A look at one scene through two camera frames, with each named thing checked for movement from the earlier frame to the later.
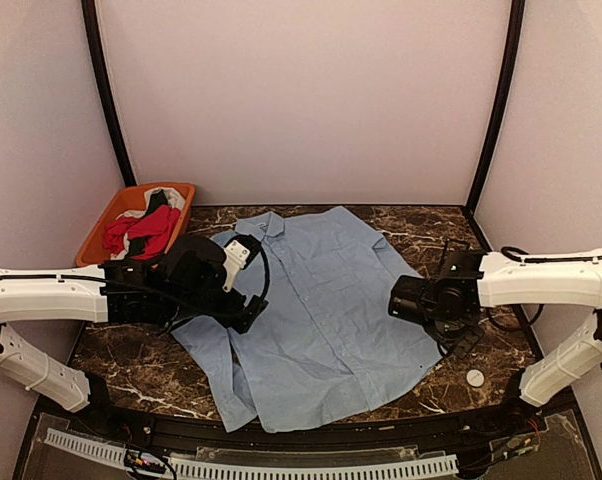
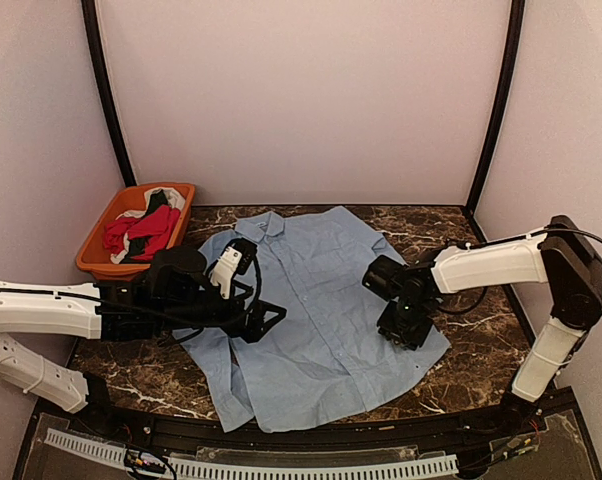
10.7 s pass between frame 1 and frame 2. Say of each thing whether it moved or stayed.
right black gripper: moved
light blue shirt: stayed
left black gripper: moved
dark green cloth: stayed
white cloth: stayed
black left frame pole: stayed
